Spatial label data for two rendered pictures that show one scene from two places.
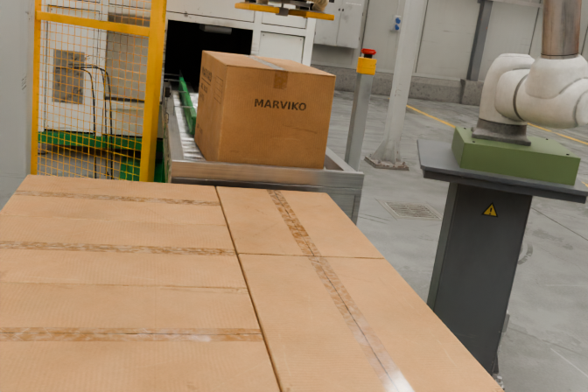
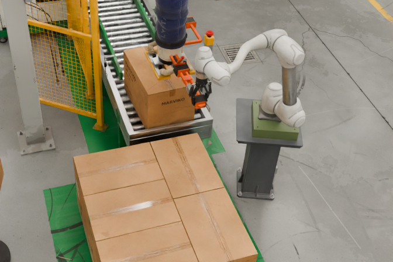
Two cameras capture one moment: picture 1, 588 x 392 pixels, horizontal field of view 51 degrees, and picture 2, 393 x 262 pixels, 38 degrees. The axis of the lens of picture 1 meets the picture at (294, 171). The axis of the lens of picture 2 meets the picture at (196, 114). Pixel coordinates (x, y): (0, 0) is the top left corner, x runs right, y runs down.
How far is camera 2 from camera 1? 2.85 m
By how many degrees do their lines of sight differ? 29
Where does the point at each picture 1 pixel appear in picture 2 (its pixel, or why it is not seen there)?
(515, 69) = (274, 96)
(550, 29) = (285, 96)
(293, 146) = (180, 113)
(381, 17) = not seen: outside the picture
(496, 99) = (266, 106)
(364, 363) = (220, 250)
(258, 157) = (165, 121)
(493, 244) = (268, 154)
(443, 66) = not seen: outside the picture
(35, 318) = (128, 252)
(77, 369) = not seen: outside the picture
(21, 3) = (27, 48)
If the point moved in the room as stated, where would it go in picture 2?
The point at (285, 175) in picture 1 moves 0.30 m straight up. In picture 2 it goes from (178, 127) to (180, 99)
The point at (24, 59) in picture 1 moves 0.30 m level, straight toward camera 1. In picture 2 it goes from (33, 70) to (45, 92)
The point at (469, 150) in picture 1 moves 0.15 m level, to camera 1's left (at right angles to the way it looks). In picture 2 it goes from (255, 131) to (235, 132)
